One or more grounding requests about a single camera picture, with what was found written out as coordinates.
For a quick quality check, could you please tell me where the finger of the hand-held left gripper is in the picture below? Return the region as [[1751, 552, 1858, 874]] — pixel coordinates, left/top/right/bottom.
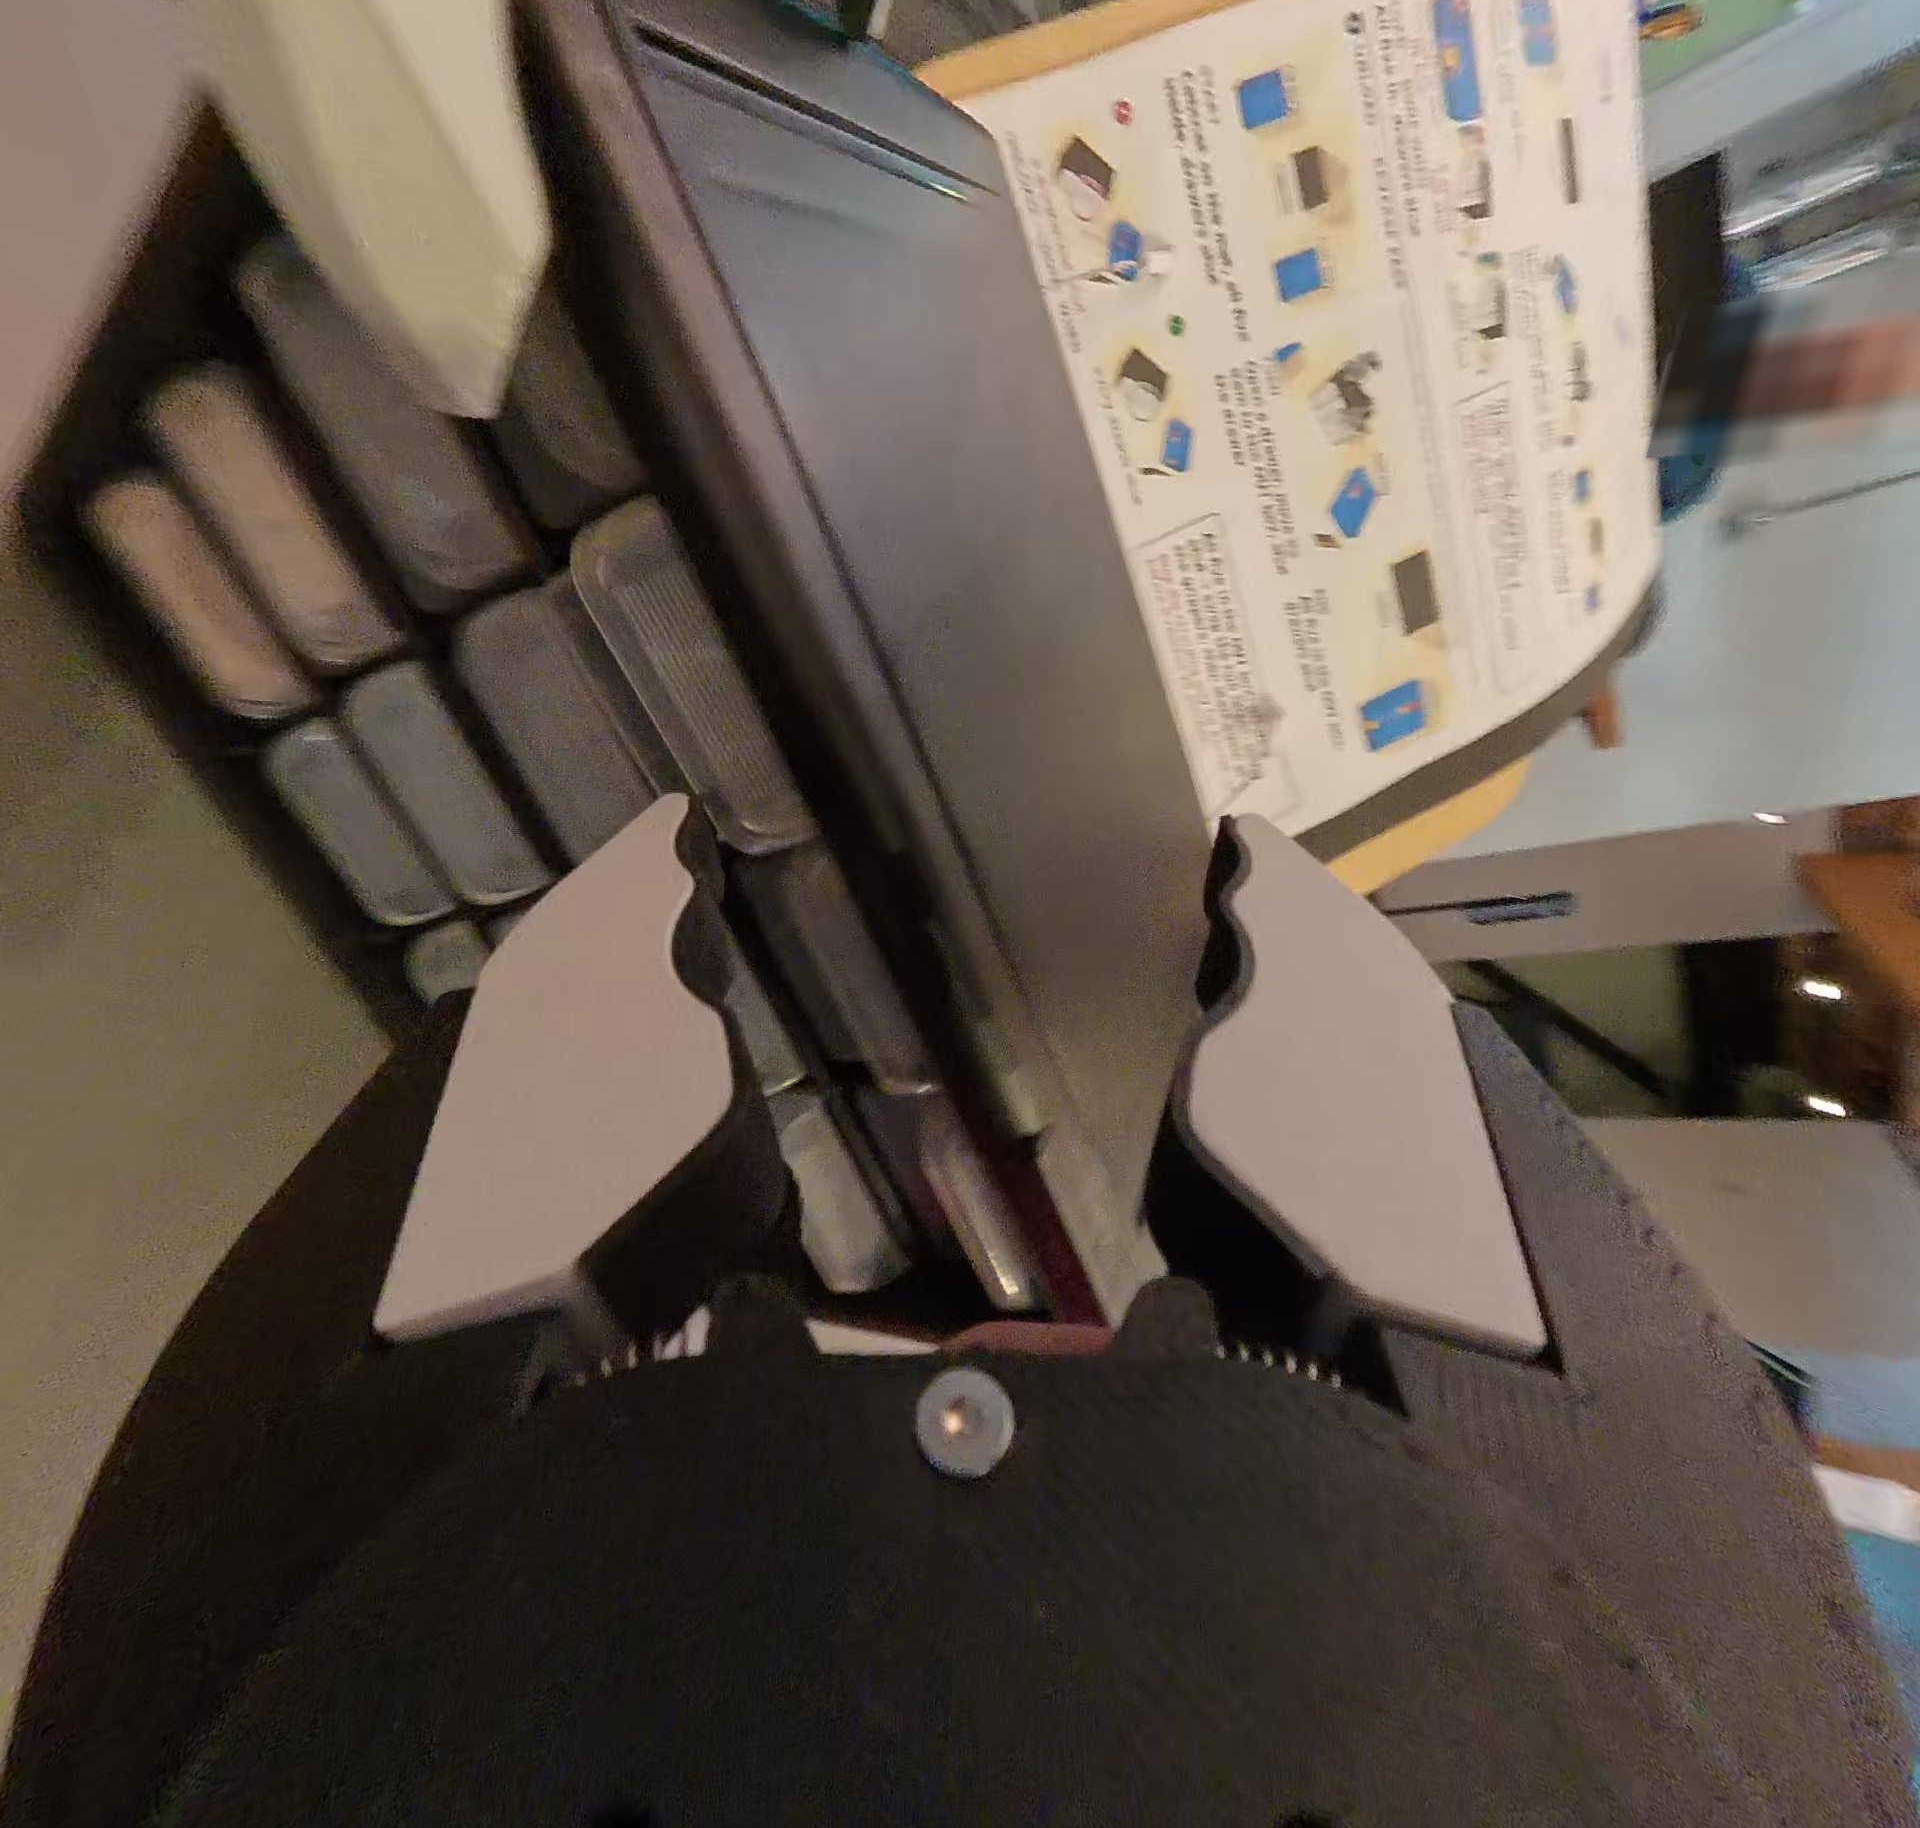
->
[[179, 0, 554, 420]]

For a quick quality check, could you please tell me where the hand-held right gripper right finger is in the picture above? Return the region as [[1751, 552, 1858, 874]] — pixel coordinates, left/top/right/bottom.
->
[[1167, 813, 1550, 1363]]

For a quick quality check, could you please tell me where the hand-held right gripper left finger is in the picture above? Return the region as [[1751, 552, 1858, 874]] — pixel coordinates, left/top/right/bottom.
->
[[373, 793, 748, 1350]]

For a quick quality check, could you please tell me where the black small-parts cabinet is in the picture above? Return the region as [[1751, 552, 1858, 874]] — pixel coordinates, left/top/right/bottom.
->
[[7, 0, 1223, 1326]]

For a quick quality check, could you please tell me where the white illustrated instruction sheet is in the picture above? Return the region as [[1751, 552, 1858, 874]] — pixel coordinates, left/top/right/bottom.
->
[[959, 0, 1665, 841]]

